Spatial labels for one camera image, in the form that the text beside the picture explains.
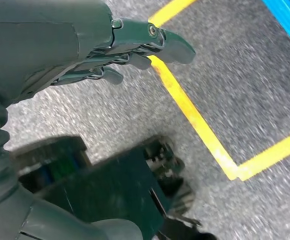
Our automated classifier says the yellow floor tape marking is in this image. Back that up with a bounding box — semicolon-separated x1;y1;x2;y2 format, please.
147;0;290;182

